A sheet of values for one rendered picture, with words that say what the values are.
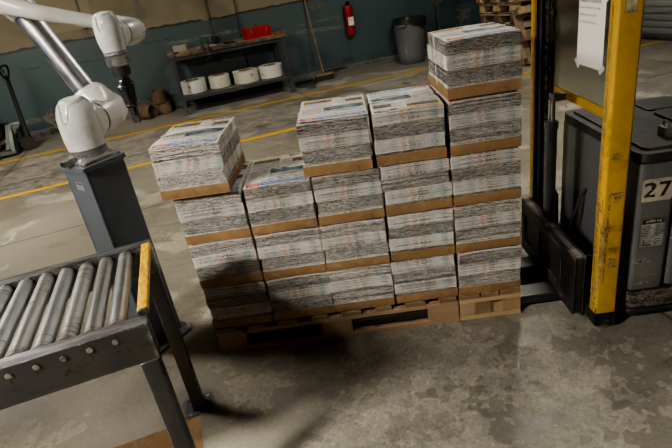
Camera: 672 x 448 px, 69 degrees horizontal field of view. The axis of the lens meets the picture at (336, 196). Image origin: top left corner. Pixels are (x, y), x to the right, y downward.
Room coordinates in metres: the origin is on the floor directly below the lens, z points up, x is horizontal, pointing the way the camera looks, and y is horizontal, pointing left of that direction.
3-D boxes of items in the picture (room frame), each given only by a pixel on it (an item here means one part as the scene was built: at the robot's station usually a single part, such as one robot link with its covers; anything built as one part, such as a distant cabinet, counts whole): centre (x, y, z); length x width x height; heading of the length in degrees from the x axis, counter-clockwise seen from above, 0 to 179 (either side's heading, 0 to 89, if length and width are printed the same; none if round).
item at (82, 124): (2.14, 1.04, 1.17); 0.18 x 0.16 x 0.22; 168
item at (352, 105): (2.08, -0.05, 1.06); 0.37 x 0.29 x 0.01; 176
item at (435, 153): (2.06, -0.34, 0.86); 0.38 x 0.29 x 0.04; 176
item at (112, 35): (2.12, 0.78, 1.50); 0.13 x 0.11 x 0.16; 168
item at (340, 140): (2.08, -0.04, 0.95); 0.38 x 0.29 x 0.23; 176
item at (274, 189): (2.08, 0.09, 0.42); 1.17 x 0.39 x 0.83; 87
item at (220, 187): (1.96, 0.56, 0.86); 0.29 x 0.16 x 0.04; 87
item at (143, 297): (1.36, 0.63, 0.81); 0.43 x 0.03 x 0.02; 15
